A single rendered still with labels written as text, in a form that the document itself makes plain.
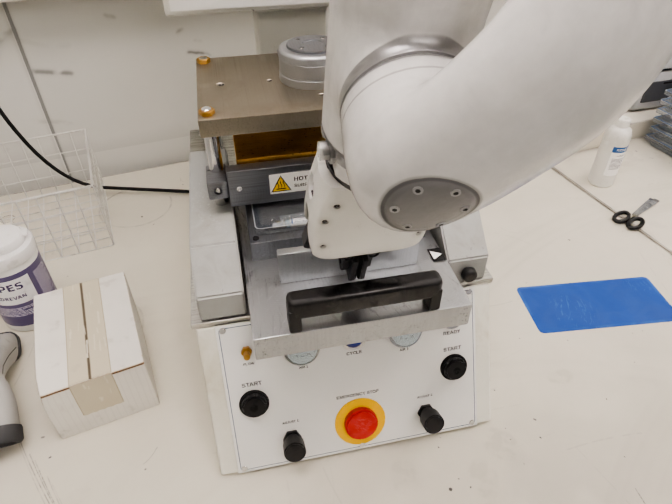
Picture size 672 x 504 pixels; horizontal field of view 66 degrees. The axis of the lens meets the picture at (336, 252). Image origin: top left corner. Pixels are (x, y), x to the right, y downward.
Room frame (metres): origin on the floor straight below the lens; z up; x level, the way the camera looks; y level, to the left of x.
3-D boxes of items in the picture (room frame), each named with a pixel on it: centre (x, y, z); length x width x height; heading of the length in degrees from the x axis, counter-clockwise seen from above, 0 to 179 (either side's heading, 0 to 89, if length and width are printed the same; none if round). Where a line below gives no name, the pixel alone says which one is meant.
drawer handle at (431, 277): (0.35, -0.03, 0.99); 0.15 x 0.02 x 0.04; 102
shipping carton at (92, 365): (0.45, 0.32, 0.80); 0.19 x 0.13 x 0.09; 22
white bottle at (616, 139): (0.94, -0.56, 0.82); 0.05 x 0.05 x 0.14
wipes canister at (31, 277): (0.56, 0.47, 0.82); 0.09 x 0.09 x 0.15
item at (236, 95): (0.64, 0.01, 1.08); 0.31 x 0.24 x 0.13; 102
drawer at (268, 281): (0.49, 0.00, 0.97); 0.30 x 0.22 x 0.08; 12
